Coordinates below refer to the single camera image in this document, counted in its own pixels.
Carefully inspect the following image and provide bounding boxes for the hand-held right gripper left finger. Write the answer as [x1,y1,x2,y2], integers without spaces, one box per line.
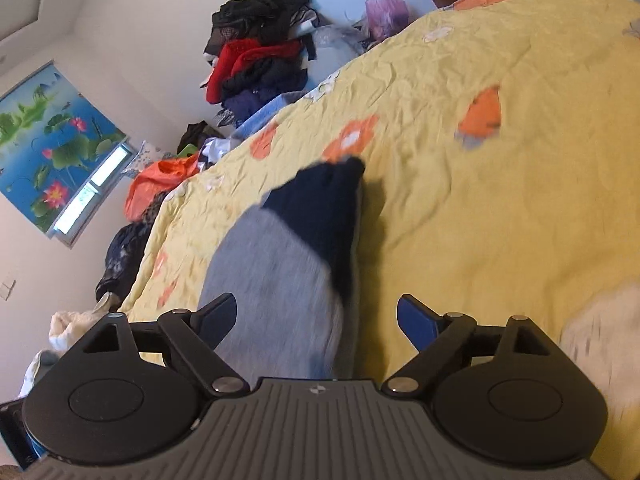
[82,292,251,399]

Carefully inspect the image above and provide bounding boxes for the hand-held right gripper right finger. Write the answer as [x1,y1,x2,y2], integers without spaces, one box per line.
[382,294,559,399]

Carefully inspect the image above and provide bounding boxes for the grey and navy sweater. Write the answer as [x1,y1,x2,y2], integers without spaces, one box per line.
[197,156,367,382]

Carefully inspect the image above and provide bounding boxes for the dark floral cloth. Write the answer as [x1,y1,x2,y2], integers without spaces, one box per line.
[94,192,169,302]

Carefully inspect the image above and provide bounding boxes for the white plush cloth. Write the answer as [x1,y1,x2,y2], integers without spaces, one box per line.
[19,292,122,397]

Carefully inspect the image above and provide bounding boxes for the orange plastic bag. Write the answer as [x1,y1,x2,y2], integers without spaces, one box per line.
[123,154,202,222]

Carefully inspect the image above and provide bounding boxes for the yellow printed blanket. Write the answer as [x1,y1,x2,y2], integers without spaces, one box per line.
[119,0,640,463]

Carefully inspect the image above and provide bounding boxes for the floral pillow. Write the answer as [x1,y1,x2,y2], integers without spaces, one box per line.
[122,140,162,179]

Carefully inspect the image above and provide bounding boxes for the window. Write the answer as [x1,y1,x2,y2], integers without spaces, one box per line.
[46,142,137,247]

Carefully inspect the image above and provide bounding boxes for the light blue towel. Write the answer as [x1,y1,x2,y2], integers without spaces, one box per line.
[234,89,312,140]

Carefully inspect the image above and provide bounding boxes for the dark navy jacket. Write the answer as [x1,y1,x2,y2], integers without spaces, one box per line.
[219,57,309,122]

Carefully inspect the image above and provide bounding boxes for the lotus flower window blind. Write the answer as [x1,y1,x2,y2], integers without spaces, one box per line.
[0,62,129,234]

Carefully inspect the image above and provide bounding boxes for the red garment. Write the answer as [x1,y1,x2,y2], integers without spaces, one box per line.
[204,38,304,104]

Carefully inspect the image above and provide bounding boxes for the clear plastic bag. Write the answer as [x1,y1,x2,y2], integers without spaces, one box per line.
[309,24,369,65]

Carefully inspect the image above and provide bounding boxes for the black garments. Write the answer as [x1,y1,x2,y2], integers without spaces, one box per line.
[209,0,322,58]

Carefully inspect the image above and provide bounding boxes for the pink plastic bag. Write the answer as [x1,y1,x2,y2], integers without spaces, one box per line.
[363,0,411,42]

